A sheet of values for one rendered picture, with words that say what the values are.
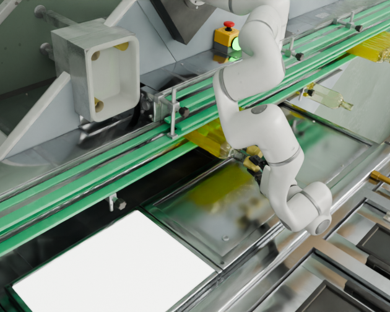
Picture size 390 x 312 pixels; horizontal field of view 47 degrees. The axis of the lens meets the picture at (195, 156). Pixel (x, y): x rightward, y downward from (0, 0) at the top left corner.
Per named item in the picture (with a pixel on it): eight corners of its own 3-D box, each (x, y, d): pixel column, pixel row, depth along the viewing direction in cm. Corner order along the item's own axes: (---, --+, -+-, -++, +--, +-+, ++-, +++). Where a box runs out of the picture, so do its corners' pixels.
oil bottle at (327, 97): (294, 93, 203) (346, 116, 190) (296, 82, 200) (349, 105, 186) (301, 87, 206) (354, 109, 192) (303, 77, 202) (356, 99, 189)
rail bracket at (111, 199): (89, 200, 135) (117, 223, 128) (87, 182, 131) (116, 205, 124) (100, 194, 137) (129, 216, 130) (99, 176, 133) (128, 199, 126)
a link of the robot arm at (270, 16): (278, 23, 105) (269, 83, 115) (293, -11, 123) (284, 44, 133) (239, 17, 107) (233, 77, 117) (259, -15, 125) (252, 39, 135)
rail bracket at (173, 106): (153, 129, 140) (181, 146, 134) (153, 80, 130) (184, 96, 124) (160, 125, 142) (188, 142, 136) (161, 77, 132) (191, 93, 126)
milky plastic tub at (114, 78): (75, 112, 132) (93, 125, 127) (67, 39, 118) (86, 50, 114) (122, 94, 142) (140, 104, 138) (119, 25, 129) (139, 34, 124)
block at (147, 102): (137, 114, 143) (152, 124, 139) (137, 88, 137) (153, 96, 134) (146, 111, 145) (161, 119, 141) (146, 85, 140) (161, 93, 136)
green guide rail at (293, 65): (163, 121, 142) (181, 131, 138) (163, 118, 142) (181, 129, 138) (396, 9, 249) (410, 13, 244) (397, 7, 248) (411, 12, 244)
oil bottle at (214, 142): (177, 134, 152) (225, 163, 140) (177, 119, 148) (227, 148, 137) (188, 128, 155) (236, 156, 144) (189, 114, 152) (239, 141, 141)
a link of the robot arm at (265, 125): (304, 117, 112) (251, 132, 120) (269, 43, 102) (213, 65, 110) (296, 158, 100) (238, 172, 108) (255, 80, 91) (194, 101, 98)
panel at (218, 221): (5, 293, 112) (86, 392, 94) (2, 285, 110) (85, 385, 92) (236, 151, 166) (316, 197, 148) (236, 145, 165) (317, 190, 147)
